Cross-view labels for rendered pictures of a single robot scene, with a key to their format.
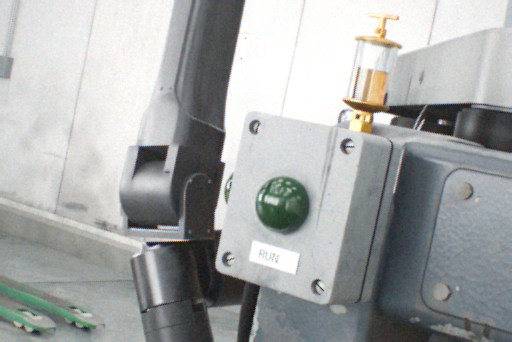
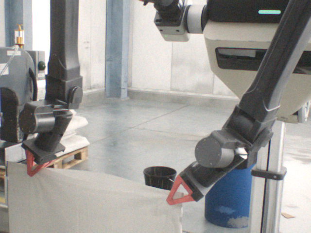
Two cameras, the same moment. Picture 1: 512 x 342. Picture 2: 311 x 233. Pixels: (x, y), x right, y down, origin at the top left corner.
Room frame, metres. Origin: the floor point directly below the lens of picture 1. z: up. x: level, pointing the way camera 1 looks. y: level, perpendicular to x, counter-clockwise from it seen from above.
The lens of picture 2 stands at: (1.84, 0.08, 1.37)
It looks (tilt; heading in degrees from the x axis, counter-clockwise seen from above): 10 degrees down; 168
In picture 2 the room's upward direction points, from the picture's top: 2 degrees clockwise
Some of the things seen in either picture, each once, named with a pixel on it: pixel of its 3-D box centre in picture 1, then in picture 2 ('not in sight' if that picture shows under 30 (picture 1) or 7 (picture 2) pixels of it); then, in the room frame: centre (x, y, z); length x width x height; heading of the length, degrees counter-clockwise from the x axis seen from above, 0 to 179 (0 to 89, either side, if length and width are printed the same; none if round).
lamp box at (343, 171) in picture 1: (307, 206); (30, 65); (0.52, -0.03, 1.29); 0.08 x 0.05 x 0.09; 55
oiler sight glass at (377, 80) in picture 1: (372, 73); (19, 37); (0.58, -0.06, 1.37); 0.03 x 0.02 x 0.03; 55
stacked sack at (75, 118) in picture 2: not in sight; (58, 124); (-2.72, -0.04, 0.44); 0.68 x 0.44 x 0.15; 145
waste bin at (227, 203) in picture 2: not in sight; (232, 178); (-1.09, 1.34, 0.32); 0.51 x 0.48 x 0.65; 145
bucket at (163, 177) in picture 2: not in sight; (159, 185); (-1.54, 0.86, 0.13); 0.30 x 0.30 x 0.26
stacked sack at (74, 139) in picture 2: not in sight; (59, 145); (-2.72, -0.02, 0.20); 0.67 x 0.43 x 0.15; 145
